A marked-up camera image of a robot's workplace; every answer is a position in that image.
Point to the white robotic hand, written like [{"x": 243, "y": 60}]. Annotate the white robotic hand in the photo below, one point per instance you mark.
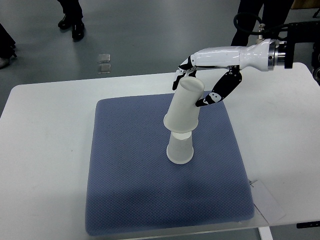
[{"x": 259, "y": 56}]

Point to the white paper cup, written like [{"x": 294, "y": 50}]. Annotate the white paper cup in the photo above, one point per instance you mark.
[
  {"x": 180, "y": 147},
  {"x": 182, "y": 115}
]

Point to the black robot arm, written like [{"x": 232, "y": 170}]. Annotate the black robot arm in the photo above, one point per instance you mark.
[{"x": 301, "y": 32}]

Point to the lower floor socket plate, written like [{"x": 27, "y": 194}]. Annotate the lower floor socket plate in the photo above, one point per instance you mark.
[{"x": 104, "y": 68}]

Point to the floor socket plate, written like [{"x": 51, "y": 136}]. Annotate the floor socket plate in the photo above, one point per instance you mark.
[
  {"x": 104, "y": 68},
  {"x": 104, "y": 58}
]

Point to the upper floor socket plate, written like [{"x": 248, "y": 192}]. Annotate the upper floor socket plate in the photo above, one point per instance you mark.
[{"x": 104, "y": 58}]

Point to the blue textured cushion mat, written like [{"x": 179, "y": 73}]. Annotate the blue textured cushion mat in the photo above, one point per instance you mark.
[{"x": 133, "y": 186}]

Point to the person in black trousers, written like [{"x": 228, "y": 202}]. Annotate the person in black trousers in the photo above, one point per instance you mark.
[{"x": 73, "y": 16}]

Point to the white paper tag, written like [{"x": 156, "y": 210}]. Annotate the white paper tag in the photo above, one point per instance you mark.
[{"x": 265, "y": 203}]

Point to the white table leg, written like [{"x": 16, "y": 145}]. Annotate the white table leg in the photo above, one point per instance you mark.
[{"x": 265, "y": 233}]

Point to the person in khaki trousers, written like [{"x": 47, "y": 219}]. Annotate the person in khaki trousers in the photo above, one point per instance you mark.
[{"x": 7, "y": 47}]

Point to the black table control panel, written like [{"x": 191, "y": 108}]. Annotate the black table control panel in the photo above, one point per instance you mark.
[{"x": 310, "y": 224}]

